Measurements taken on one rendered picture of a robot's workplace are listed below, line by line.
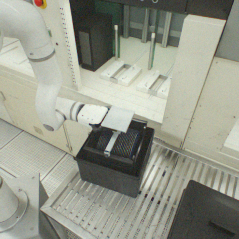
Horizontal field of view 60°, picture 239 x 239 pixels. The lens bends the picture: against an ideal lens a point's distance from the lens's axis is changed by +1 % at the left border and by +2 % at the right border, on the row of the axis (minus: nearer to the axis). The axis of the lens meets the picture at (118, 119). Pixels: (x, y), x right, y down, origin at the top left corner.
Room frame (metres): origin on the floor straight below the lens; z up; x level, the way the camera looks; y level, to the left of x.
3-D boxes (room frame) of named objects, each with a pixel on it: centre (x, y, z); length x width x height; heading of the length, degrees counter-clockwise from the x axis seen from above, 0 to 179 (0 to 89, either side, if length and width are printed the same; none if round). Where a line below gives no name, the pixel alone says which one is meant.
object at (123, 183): (0.57, 0.00, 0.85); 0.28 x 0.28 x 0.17; 70
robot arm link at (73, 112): (0.64, 0.17, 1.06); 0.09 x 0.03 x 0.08; 160
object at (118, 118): (0.57, 0.00, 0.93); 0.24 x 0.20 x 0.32; 160
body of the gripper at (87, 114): (0.61, 0.11, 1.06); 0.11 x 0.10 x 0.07; 70
